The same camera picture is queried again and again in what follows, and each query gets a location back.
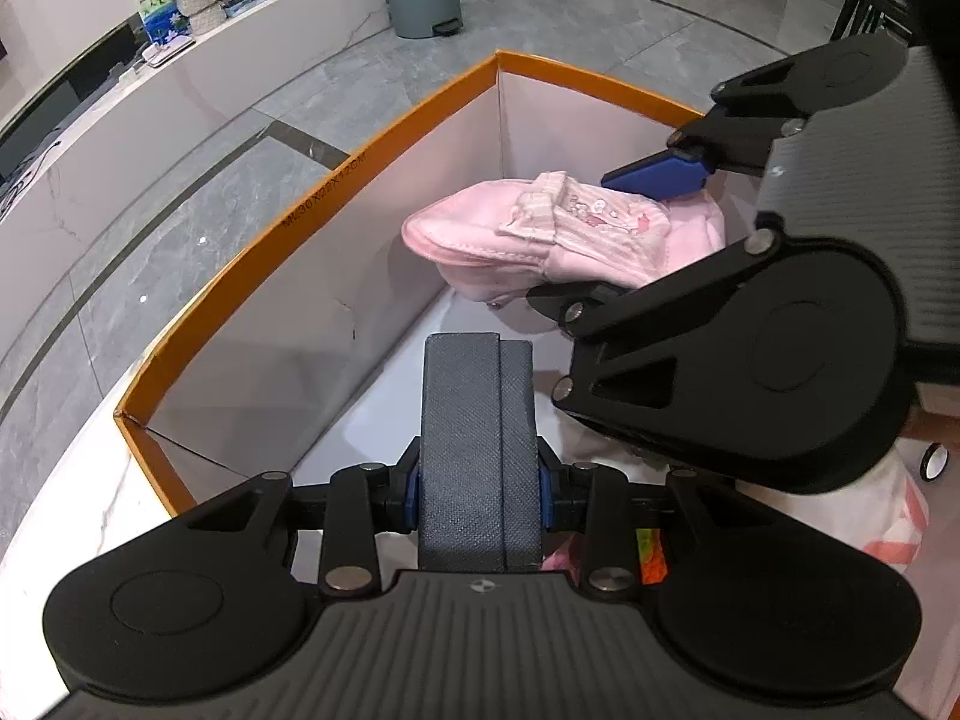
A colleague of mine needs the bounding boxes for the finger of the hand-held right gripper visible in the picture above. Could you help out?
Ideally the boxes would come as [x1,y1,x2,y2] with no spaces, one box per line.
[600,55,818,203]
[525,229,782,430]

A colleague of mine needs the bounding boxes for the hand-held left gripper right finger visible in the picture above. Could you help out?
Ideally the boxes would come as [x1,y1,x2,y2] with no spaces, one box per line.
[536,435,758,597]

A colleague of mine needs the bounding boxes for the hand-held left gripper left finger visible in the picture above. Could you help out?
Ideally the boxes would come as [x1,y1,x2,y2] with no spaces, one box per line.
[180,435,422,599]

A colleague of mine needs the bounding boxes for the grey textured square box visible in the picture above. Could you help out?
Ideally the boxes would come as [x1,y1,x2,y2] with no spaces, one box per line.
[418,331,542,577]

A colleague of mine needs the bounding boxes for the pink baby garment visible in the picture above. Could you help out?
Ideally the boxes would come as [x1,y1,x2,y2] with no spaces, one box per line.
[401,171,727,307]

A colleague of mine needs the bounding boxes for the orange cardboard box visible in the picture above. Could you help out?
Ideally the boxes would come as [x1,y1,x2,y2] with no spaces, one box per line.
[114,49,725,518]

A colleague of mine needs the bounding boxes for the white marble tv console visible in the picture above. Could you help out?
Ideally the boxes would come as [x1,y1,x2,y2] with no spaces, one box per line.
[0,0,395,293]

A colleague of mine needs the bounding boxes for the green blue painted card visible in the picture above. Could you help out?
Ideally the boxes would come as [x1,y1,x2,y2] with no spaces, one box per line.
[131,0,192,42]

